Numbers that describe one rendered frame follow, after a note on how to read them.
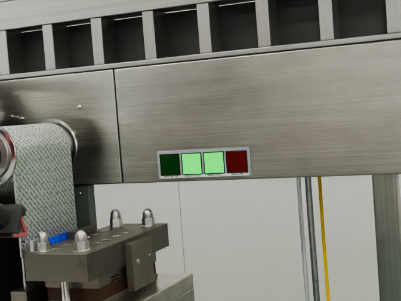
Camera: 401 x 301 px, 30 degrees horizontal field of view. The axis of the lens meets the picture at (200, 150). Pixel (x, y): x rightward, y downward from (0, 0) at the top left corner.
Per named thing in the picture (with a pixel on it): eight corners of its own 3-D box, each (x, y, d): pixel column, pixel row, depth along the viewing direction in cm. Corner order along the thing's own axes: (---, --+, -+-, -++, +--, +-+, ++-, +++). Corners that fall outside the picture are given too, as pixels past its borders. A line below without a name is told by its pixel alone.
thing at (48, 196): (20, 257, 170) (13, 176, 169) (76, 237, 192) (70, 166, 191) (22, 257, 170) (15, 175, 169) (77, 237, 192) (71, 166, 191)
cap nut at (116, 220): (107, 227, 196) (105, 210, 195) (113, 224, 199) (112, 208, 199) (119, 227, 194) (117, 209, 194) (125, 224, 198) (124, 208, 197)
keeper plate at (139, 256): (127, 291, 174) (124, 243, 174) (147, 280, 183) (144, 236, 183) (137, 291, 173) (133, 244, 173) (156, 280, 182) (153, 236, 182)
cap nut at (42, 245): (31, 252, 165) (29, 232, 165) (40, 249, 169) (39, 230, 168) (45, 252, 164) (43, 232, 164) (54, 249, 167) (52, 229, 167)
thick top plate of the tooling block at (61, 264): (25, 280, 165) (23, 253, 165) (116, 245, 202) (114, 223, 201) (88, 282, 159) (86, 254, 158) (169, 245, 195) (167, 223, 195)
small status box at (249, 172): (158, 178, 190) (156, 151, 190) (159, 178, 191) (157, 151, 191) (251, 175, 181) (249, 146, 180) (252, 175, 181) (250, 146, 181)
